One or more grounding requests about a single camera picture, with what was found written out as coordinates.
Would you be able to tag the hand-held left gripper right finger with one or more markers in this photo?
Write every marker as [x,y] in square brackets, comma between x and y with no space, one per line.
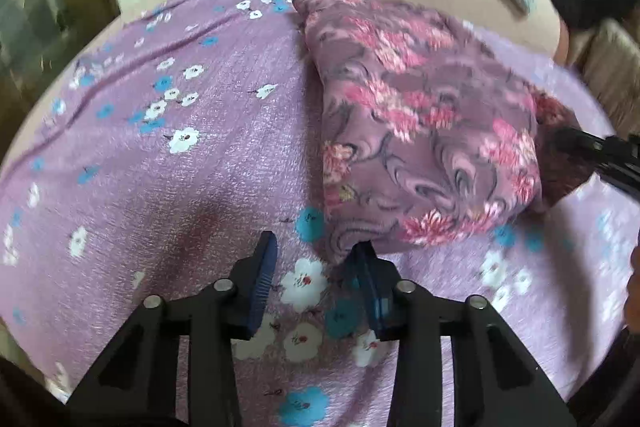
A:
[371,294]

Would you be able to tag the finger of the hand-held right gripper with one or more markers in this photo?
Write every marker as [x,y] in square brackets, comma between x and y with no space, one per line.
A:
[622,187]
[585,143]

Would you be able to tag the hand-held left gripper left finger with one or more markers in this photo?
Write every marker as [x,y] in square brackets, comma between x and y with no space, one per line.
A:
[261,279]

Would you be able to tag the pink floral pillow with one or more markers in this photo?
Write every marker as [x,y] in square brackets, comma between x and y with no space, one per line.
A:
[425,132]

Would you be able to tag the striped sofa backrest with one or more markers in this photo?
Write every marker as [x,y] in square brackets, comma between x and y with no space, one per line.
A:
[610,72]

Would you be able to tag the purple floral bedsheet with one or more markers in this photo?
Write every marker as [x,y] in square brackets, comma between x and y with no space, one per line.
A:
[200,167]

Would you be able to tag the wooden door with glass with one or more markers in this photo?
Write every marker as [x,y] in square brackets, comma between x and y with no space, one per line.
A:
[45,17]

